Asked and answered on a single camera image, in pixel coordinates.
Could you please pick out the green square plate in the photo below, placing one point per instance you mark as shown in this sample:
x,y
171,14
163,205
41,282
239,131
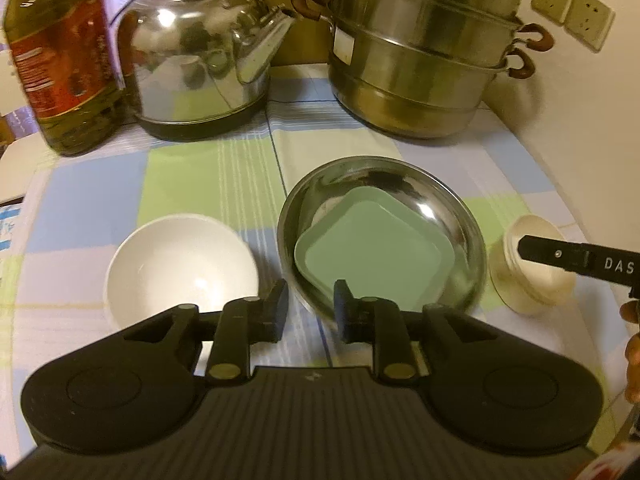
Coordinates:
x,y
379,247

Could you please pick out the large stainless steel plate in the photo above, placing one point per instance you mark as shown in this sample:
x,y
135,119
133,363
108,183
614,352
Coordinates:
x,y
315,194

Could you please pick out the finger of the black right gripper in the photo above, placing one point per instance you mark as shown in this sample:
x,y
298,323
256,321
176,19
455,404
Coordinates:
x,y
569,256

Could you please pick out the stainless steel kettle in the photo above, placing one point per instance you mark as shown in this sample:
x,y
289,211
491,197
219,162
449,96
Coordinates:
x,y
193,69

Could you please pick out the white floral ceramic bowl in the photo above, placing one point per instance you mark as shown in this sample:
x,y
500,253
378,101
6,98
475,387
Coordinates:
x,y
178,259

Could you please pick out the cream plastic bowl stack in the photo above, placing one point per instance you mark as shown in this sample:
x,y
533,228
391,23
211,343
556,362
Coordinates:
x,y
528,288

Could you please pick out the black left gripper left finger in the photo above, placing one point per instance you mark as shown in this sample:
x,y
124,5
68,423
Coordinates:
x,y
241,323

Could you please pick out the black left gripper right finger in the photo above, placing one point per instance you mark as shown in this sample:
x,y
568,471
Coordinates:
x,y
378,322

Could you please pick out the person's right hand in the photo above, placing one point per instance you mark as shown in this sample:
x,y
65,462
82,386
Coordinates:
x,y
630,314

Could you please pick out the cooking oil bottle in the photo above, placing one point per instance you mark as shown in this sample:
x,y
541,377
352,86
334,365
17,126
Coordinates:
x,y
63,56

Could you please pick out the right wall power socket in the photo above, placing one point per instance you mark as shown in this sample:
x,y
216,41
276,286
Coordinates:
x,y
589,21

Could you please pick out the stainless steel steamer pot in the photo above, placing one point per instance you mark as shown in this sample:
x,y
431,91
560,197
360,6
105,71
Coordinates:
x,y
419,68

